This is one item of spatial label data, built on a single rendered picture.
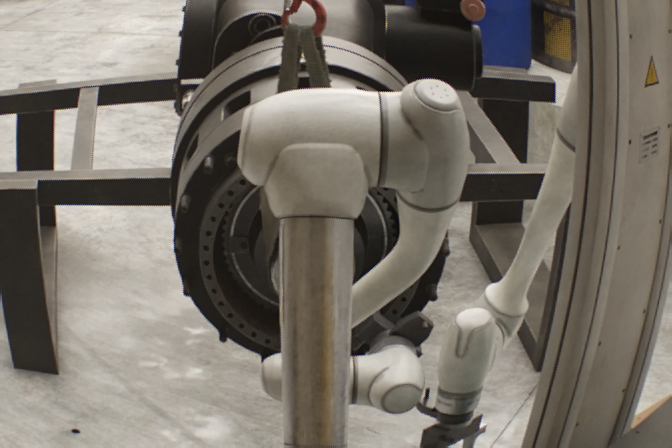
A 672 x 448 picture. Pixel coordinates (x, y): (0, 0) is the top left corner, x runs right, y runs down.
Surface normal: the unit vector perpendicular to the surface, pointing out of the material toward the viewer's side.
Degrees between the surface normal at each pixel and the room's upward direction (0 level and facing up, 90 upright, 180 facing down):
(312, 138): 72
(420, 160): 104
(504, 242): 0
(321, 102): 31
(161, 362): 0
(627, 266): 90
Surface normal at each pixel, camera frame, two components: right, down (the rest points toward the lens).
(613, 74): 0.69, 0.27
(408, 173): 0.16, 0.69
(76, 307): 0.04, -0.94
